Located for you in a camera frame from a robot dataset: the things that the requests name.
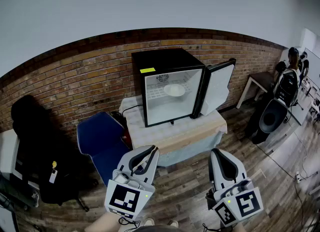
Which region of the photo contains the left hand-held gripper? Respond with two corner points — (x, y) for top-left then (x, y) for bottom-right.
(104, 145), (161, 221)

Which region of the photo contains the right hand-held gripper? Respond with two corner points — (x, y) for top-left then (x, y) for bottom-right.
(206, 148), (265, 227)

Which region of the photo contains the white round plate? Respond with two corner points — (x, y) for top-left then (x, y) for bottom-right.
(163, 83), (186, 98)

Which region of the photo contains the black mini fridge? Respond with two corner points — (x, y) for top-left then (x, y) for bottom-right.
(131, 47), (237, 128)

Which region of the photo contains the person's left forearm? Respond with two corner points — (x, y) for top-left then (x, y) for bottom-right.
(84, 211), (132, 232)

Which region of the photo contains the person's right forearm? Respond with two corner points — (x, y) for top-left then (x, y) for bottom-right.
(234, 222), (249, 232)

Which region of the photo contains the red box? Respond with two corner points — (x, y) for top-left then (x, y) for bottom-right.
(121, 130), (133, 150)

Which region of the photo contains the blue padded chair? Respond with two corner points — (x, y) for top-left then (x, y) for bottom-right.
(76, 111), (131, 187)

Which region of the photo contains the table with pale tablecloth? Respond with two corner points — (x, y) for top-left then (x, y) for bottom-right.
(119, 95), (228, 168)

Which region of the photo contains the grey shell chair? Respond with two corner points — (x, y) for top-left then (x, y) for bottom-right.
(258, 98), (289, 135)

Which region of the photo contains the white table with dark top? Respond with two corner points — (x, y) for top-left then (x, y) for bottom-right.
(236, 71), (276, 109)

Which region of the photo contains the black backpack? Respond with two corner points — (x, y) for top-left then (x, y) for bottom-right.
(273, 68), (300, 107)

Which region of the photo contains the black office chair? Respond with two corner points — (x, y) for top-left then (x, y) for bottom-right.
(11, 94), (100, 213)

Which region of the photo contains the white cabinet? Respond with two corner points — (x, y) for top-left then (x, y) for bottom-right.
(0, 128), (21, 177)

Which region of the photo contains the black floor cable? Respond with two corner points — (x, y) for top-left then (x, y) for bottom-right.
(256, 143), (300, 180)

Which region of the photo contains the black fridge power cable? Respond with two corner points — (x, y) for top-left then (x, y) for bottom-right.
(121, 104), (143, 117)

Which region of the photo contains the black left wrist cord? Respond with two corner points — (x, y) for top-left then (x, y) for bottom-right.
(118, 216), (141, 230)

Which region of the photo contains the black wrist cord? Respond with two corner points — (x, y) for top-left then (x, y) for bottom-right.
(118, 216), (141, 230)
(202, 222), (222, 232)

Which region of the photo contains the black right wrist cord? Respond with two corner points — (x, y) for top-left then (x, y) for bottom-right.
(202, 222), (222, 232)

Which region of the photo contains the white wire fridge shelf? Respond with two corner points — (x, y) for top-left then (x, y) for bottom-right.
(146, 80), (195, 102)

